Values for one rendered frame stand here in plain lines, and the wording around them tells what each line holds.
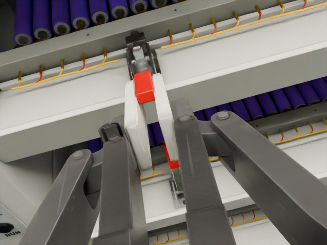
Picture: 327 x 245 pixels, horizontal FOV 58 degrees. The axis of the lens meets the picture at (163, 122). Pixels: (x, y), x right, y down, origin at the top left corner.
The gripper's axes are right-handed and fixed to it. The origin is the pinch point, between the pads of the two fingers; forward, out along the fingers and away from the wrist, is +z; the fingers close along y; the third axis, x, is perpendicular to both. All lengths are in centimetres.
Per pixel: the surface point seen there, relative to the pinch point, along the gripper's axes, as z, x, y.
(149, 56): 7.1, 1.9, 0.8
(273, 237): 18.2, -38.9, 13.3
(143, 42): 8.5, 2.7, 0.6
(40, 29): 14.4, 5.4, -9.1
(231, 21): 10.5, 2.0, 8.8
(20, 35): 14.4, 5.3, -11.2
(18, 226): 9.5, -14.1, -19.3
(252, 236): 19.1, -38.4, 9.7
